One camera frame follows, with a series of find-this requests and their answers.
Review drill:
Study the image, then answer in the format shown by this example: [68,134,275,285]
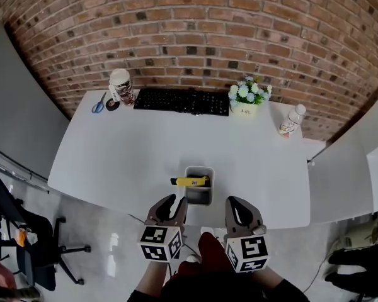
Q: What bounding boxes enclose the grey rectangular tray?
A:
[184,165,215,206]

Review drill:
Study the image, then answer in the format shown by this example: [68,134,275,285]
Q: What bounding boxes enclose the potted artificial flowers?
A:
[228,75,273,119]

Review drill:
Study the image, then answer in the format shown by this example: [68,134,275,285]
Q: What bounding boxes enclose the grey metal cabinet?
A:
[0,23,70,182]

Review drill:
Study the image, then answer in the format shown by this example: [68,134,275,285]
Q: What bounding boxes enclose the orange packet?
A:
[14,228,28,247]

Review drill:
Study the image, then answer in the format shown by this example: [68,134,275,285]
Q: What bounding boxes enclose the black office chair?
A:
[0,165,92,292]

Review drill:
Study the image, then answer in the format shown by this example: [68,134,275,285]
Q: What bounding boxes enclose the blue scissors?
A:
[91,91,108,115]

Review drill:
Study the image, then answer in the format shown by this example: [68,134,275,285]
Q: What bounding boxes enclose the yellow utility knife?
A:
[170,176,210,187]

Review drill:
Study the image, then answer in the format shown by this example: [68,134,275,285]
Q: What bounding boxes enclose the patterned paper cup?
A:
[108,68,136,106]

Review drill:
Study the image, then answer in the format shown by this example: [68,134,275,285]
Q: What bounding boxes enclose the person's left forearm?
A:
[135,261,171,298]

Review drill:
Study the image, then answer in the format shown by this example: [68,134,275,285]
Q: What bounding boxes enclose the white drink bottle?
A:
[278,103,307,138]

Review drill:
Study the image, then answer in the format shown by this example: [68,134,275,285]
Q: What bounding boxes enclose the low white platform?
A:
[302,137,327,162]

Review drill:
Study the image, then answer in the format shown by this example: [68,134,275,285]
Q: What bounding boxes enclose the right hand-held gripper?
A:
[224,196,270,274]

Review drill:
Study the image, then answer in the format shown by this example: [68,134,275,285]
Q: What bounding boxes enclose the black keyboard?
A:
[133,88,231,117]

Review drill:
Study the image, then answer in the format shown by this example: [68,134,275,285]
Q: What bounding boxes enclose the white desk with drawers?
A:
[47,88,311,230]

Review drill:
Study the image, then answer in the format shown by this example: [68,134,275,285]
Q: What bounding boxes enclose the person's red trousers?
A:
[176,232,234,282]

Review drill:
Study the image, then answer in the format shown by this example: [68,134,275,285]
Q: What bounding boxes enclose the person's right forearm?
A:
[251,267,284,295]

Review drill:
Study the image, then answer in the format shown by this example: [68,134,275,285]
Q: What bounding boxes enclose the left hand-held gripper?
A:
[137,194,189,264]

